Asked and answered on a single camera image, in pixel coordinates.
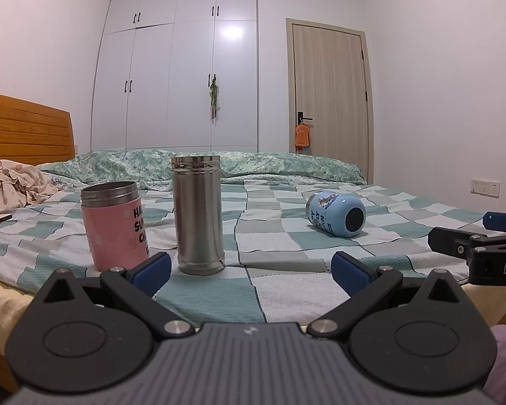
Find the checkered green grey blanket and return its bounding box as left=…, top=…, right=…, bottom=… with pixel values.
left=0, top=177, right=506, bottom=325

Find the light wooden door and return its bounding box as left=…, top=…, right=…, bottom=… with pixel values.
left=285, top=18, right=374, bottom=185

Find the wooden bed headboard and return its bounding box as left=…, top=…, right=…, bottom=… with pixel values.
left=0, top=90, right=76, bottom=170

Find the tall stainless steel cup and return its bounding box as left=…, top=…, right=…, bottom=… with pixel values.
left=171, top=155, right=226, bottom=276

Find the pink lettered cup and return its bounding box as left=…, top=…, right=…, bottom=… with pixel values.
left=80, top=181, right=150, bottom=272

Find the pink dotted crumpled cloth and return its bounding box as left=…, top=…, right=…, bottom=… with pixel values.
left=0, top=158, right=64, bottom=216

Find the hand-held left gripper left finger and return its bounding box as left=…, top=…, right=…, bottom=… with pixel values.
left=33, top=251, right=196, bottom=341

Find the orange hanging ornament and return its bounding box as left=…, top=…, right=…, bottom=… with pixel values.
left=294, top=123, right=313, bottom=153

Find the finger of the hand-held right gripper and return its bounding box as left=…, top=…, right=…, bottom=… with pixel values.
left=427, top=226, right=490, bottom=259
left=482, top=212, right=506, bottom=234

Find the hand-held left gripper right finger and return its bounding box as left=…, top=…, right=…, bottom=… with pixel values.
left=306, top=251, right=470, bottom=341

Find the green hanging ornament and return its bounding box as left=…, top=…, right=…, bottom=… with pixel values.
left=208, top=73, right=220, bottom=121

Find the blue printed cup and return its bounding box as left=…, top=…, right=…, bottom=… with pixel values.
left=306, top=190, right=367, bottom=238

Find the white wall socket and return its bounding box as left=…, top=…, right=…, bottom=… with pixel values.
left=471, top=178, right=501, bottom=198

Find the green floral quilt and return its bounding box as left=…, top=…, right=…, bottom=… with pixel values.
left=40, top=148, right=365, bottom=187

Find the cream bed sheet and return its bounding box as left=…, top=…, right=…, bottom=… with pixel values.
left=0, top=276, right=40, bottom=349

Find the white wardrobe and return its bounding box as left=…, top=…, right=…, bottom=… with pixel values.
left=90, top=0, right=260, bottom=153

